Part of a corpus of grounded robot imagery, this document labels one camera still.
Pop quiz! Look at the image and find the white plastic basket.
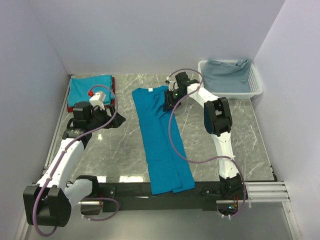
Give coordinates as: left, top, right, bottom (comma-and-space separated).
198, 59, 263, 100

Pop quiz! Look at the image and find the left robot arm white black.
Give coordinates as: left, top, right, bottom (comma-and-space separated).
23, 101, 126, 227

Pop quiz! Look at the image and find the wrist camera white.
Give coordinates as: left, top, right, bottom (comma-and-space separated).
165, 79, 179, 92
89, 91, 106, 110

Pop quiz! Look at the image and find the purple cable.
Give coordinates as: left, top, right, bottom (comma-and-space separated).
32, 85, 120, 237
167, 68, 248, 219

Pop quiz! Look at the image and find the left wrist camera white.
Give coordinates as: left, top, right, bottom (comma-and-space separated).
89, 91, 106, 110

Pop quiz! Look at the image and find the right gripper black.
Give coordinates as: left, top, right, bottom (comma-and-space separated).
162, 90, 186, 113

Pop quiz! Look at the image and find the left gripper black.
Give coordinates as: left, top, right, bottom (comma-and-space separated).
86, 104, 125, 131

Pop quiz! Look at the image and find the grey blue t shirt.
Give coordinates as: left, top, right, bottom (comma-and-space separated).
203, 59, 252, 93

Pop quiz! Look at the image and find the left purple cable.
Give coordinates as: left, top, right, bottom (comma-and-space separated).
32, 85, 120, 237

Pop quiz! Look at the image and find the folded light teal t shirt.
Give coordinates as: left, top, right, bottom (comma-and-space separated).
67, 74, 115, 107

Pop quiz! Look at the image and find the aluminium rail frame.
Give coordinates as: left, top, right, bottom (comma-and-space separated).
15, 90, 290, 240

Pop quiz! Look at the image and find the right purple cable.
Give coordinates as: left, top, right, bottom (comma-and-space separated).
167, 68, 248, 219

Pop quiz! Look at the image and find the black base beam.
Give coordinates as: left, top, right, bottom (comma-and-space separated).
72, 182, 251, 213

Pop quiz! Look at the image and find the folded red t shirt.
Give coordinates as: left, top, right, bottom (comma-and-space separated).
66, 76, 116, 114

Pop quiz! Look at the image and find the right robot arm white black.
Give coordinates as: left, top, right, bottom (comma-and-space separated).
163, 68, 246, 200

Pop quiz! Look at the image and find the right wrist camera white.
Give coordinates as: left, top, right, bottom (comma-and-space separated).
165, 79, 179, 92

